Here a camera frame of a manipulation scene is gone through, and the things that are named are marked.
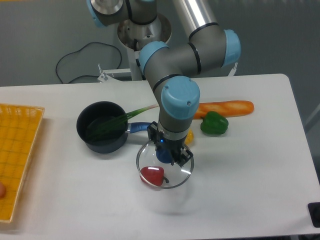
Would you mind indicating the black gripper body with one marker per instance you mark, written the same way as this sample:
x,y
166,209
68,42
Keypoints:
x,y
172,135

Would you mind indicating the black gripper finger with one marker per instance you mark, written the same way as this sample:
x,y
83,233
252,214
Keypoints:
x,y
181,157
153,135

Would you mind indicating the glass pot lid blue knob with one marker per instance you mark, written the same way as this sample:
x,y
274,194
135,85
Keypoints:
x,y
148,156

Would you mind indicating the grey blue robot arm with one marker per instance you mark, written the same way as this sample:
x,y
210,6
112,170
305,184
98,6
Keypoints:
x,y
169,71

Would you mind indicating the yellow bell pepper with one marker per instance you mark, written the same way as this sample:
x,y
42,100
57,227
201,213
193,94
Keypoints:
x,y
189,137

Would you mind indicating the red bell pepper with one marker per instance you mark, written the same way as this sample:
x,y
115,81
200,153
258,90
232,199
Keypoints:
x,y
154,175

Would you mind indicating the green bell pepper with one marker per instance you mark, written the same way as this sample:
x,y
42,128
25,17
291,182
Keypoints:
x,y
214,124

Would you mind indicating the green onion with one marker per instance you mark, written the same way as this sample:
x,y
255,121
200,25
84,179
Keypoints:
x,y
110,127

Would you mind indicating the orange baguette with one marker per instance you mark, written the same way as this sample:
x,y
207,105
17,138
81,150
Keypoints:
x,y
227,109

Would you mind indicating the dark blue saucepan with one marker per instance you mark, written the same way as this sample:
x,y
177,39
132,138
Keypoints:
x,y
101,111

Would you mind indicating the yellow wicker basket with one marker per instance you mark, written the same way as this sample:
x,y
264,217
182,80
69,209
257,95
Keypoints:
x,y
19,126

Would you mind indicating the black table corner device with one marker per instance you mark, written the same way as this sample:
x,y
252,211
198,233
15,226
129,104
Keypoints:
x,y
314,211

